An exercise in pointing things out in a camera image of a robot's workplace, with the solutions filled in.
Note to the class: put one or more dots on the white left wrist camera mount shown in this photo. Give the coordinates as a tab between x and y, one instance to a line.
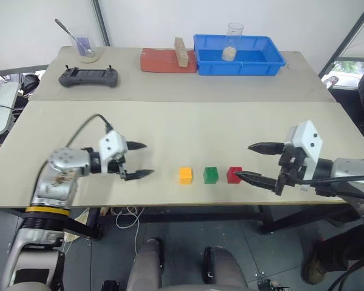
110	144

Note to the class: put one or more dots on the yellow cube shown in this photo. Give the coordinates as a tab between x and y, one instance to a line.
185	176

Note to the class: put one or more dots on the clear beaker with purple contents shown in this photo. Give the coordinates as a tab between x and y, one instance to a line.
84	45

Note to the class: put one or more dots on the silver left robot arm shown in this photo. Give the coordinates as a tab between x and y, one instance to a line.
67	163

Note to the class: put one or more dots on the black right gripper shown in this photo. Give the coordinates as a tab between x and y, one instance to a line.
291	166

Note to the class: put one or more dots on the wooden block with holes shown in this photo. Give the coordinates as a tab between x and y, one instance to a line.
182	54

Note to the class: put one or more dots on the red mat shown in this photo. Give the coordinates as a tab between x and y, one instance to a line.
160	60

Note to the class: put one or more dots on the dark metal post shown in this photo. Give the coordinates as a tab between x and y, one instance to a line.
100	22

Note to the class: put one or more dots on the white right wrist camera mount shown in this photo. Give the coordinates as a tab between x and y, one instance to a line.
309	139

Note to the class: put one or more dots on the red cube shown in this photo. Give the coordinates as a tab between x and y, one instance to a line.
232	175

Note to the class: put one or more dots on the green cube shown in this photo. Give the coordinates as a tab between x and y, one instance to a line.
210	175

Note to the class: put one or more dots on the tall clear glass beaker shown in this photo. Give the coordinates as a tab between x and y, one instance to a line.
235	33

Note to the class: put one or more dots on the grey handheld controller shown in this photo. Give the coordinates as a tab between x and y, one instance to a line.
88	76

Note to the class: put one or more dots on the beige granules in beaker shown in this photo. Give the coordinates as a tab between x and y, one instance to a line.
229	54

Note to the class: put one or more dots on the round beige coaster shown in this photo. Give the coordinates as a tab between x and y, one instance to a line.
95	58

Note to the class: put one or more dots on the blue plastic bin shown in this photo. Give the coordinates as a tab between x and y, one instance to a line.
245	66

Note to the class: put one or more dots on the black table frame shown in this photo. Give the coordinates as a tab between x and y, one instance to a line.
200	217

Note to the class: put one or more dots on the metal spoon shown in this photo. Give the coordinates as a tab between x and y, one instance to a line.
67	30

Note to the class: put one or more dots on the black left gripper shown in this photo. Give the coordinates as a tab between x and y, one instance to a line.
116	166

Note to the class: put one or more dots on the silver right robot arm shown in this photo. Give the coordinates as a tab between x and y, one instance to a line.
345	166

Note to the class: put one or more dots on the grey rounded leg cover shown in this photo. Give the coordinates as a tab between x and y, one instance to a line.
147	266
224	268

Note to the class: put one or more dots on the dark trouser leg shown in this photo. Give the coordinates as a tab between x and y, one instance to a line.
345	248

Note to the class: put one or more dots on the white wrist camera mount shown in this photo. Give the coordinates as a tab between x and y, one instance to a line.
309	139
110	144

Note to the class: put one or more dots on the dark window frame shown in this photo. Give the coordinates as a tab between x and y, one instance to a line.
349	36

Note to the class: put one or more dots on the brown shoe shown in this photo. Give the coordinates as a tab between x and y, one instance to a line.
315	269

